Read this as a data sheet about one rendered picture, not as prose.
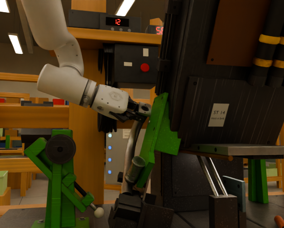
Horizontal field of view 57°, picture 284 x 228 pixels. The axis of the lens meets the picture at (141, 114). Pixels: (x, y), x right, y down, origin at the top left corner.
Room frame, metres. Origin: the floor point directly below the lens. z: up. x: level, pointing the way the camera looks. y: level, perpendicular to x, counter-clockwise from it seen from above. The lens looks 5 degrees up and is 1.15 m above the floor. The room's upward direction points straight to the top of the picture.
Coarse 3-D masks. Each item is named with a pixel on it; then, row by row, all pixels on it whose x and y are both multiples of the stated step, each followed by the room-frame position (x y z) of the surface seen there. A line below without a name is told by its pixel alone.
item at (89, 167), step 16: (80, 0) 1.03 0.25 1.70; (96, 0) 1.04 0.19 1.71; (96, 64) 1.05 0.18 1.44; (96, 80) 1.05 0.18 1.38; (80, 112) 1.03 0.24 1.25; (96, 112) 1.05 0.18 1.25; (80, 128) 1.03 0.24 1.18; (96, 128) 1.05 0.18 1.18; (80, 144) 1.03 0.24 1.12; (96, 144) 1.05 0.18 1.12; (80, 160) 1.03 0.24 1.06; (96, 160) 1.05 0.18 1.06; (80, 176) 1.03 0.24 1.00; (96, 176) 1.05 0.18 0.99; (96, 192) 1.05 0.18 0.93
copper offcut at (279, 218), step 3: (276, 216) 0.78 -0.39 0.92; (279, 216) 0.78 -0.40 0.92; (276, 219) 0.77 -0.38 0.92; (279, 219) 0.75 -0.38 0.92; (282, 219) 0.75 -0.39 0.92; (276, 222) 0.76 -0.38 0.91; (279, 222) 0.74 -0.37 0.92; (282, 222) 0.73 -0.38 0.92; (279, 225) 0.72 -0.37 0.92; (282, 225) 0.71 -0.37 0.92
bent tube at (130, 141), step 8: (144, 104) 0.84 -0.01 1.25; (144, 112) 0.81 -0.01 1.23; (136, 128) 0.86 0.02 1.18; (136, 136) 0.87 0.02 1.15; (128, 144) 0.87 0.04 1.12; (128, 152) 0.85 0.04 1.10; (128, 160) 0.82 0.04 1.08; (128, 168) 0.80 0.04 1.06; (128, 184) 0.75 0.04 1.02; (128, 192) 0.76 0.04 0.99
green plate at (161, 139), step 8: (160, 96) 0.75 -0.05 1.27; (160, 104) 0.72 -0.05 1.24; (152, 112) 0.80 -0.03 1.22; (160, 112) 0.71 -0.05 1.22; (152, 120) 0.77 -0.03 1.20; (160, 120) 0.71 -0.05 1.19; (168, 120) 0.73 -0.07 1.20; (152, 128) 0.74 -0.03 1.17; (160, 128) 0.72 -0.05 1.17; (168, 128) 0.73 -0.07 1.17; (144, 136) 0.81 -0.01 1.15; (152, 136) 0.72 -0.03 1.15; (160, 136) 0.72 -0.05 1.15; (168, 136) 0.73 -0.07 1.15; (176, 136) 0.73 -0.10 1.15; (144, 144) 0.78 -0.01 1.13; (152, 144) 0.71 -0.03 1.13; (160, 144) 0.72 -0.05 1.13; (168, 144) 0.73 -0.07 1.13; (176, 144) 0.73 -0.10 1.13; (144, 152) 0.76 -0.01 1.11; (152, 152) 0.71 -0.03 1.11; (168, 152) 0.73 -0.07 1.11; (176, 152) 0.73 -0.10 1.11
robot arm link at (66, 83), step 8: (48, 64) 0.74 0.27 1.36; (40, 72) 0.73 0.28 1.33; (48, 72) 0.72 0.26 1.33; (56, 72) 0.73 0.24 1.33; (64, 72) 0.74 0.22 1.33; (72, 72) 0.76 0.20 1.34; (40, 80) 0.72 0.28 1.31; (48, 80) 0.72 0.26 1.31; (56, 80) 0.73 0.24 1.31; (64, 80) 0.73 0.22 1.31; (72, 80) 0.74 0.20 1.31; (80, 80) 0.75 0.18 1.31; (88, 80) 0.78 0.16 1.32; (40, 88) 0.74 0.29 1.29; (48, 88) 0.74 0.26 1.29; (56, 88) 0.73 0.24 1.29; (64, 88) 0.74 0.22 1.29; (72, 88) 0.74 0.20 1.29; (80, 88) 0.74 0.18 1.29; (56, 96) 0.76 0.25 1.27; (64, 96) 0.75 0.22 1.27; (72, 96) 0.75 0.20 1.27; (80, 96) 0.75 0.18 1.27
